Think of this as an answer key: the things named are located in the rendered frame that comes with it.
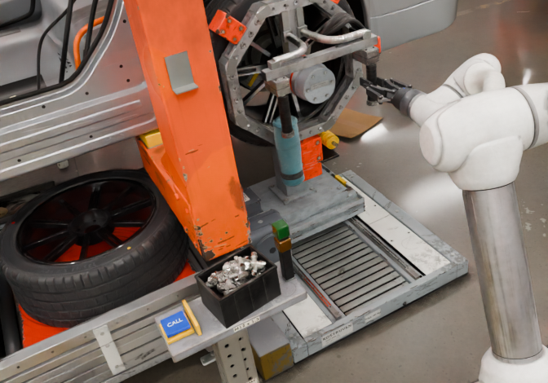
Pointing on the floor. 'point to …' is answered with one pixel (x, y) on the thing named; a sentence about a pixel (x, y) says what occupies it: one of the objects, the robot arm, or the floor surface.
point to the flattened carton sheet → (352, 123)
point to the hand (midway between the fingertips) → (371, 81)
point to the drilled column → (236, 358)
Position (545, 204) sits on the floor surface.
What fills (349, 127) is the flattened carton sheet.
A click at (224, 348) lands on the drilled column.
